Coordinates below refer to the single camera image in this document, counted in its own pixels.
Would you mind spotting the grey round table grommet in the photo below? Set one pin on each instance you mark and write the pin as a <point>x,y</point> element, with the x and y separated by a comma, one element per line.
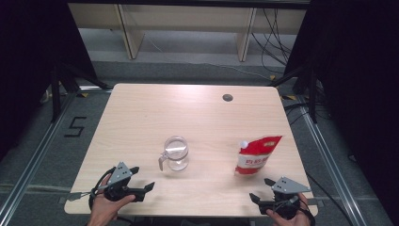
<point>227,97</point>

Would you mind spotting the person's left hand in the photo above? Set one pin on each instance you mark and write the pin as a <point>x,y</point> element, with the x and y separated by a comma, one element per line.
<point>103,210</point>

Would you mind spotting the black curtain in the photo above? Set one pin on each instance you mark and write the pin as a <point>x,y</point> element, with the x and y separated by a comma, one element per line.
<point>28,62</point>
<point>360,78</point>

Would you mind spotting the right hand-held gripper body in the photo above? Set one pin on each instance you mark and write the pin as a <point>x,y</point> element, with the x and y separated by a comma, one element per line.
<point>287,186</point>

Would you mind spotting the person's right hand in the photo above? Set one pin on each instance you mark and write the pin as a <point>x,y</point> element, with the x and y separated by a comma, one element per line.
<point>291,222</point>

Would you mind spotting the grey tape piece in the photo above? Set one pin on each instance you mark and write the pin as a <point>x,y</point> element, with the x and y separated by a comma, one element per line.
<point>73,196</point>
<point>315,201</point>

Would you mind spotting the aluminium floor rail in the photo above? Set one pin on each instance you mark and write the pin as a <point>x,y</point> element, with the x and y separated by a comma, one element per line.
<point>329,163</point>
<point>34,160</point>

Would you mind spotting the yellow black hazard tape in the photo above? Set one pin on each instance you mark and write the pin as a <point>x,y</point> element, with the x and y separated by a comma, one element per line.
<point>288,97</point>
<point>272,77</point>
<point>82,94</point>

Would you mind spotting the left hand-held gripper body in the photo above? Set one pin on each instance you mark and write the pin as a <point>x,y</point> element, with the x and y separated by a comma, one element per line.
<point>120,175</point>

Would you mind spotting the black metal stand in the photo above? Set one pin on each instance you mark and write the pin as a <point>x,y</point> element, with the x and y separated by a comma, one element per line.
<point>55,97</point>
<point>312,97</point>

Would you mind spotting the clear glass jar hinged lid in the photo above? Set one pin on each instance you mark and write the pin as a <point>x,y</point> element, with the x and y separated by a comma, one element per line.
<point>176,153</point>

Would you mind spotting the red and white spout pouch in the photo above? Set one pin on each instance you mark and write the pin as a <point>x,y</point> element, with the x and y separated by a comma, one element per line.
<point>255,150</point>

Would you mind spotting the light wooden shelf unit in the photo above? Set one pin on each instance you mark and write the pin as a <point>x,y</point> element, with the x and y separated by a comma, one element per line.
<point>188,19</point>

